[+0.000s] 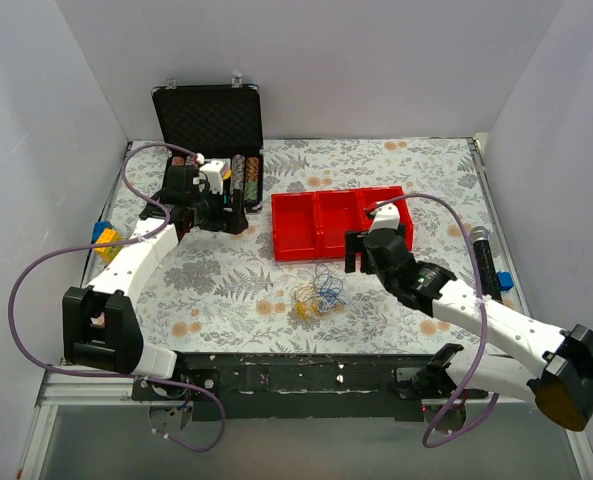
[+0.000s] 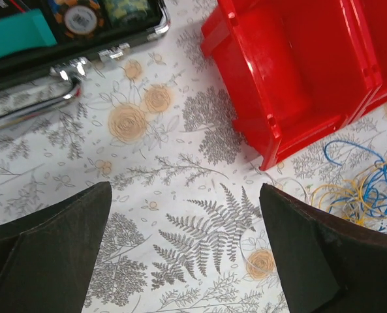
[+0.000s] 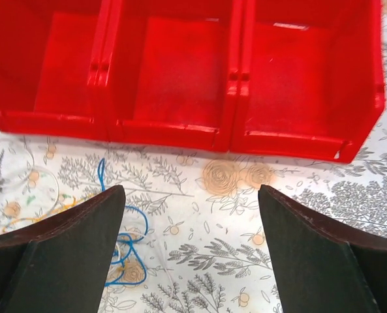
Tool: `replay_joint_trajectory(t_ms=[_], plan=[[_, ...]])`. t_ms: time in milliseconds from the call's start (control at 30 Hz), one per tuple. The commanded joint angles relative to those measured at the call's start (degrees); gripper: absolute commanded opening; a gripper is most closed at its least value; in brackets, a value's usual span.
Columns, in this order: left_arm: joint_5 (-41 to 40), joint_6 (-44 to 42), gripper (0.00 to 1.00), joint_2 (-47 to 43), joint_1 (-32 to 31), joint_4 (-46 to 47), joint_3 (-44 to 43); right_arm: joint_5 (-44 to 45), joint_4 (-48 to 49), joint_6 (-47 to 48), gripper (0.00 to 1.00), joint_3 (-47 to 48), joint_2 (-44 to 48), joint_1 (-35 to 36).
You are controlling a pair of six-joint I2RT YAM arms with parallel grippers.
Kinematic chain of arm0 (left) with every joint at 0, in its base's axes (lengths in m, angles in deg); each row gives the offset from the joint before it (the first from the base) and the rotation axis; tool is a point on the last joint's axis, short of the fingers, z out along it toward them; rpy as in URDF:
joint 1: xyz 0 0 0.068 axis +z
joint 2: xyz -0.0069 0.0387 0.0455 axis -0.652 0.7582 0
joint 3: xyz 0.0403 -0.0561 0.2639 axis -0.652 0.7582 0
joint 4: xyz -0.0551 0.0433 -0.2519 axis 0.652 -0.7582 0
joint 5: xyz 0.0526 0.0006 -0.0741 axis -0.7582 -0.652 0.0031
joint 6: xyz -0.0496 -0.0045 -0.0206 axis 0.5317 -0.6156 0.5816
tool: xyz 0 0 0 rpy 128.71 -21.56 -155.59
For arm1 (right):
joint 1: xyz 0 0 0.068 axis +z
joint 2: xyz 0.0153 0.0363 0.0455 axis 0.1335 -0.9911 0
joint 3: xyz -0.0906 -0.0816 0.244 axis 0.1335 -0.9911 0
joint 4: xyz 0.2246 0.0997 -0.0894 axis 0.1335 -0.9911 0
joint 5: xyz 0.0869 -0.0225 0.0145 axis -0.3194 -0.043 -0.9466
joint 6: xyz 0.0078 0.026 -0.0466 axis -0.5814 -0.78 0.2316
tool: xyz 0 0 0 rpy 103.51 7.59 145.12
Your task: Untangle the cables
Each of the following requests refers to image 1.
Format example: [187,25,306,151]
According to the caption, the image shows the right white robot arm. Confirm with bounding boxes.
[345,228,593,431]

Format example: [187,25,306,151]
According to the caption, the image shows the aluminium frame rail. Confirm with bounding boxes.
[16,373,149,479]

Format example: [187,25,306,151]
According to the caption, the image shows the yellow thin cable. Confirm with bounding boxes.
[289,285,322,319]

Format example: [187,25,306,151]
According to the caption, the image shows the black microphone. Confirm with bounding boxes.
[469,226,502,302]

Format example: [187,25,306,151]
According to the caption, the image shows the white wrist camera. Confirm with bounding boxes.
[366,202,400,233]
[199,159,231,195]

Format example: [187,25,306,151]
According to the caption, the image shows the blue thin cable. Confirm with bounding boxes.
[309,263,346,306]

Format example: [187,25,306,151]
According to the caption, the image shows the blue duplo brick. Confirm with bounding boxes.
[92,221,112,243]

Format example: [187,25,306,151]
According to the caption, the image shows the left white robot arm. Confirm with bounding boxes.
[62,159,248,400]

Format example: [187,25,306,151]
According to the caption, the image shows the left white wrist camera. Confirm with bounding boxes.
[199,159,231,195]

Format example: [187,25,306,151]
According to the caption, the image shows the floral table mat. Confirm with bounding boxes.
[70,137,532,355]

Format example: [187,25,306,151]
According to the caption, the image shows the black poker chip case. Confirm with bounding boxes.
[151,77,264,213]

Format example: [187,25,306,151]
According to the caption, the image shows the yellow and green duplo bricks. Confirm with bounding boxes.
[93,227,124,265]

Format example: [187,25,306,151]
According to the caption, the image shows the red three-compartment bin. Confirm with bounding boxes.
[271,186,403,262]

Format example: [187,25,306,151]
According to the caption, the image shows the small blue block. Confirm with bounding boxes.
[497,271,515,292]

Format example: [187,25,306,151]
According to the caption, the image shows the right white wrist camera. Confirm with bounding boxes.
[366,202,400,233]

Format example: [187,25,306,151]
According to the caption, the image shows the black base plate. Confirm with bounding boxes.
[130,352,492,424]

